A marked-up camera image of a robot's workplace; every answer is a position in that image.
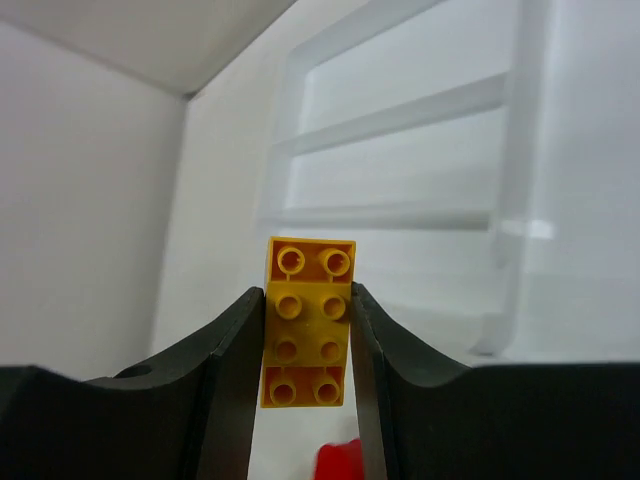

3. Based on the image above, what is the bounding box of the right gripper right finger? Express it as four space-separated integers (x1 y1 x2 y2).
350 284 639 479

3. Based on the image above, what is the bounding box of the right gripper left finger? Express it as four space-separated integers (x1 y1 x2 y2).
1 287 264 479

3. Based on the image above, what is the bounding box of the red lego brick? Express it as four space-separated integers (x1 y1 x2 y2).
313 438 364 480

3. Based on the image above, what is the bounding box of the yellow striped lego brick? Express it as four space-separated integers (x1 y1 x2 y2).
260 237 356 408

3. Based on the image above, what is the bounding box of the white divided tray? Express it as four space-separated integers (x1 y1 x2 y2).
255 1 553 357

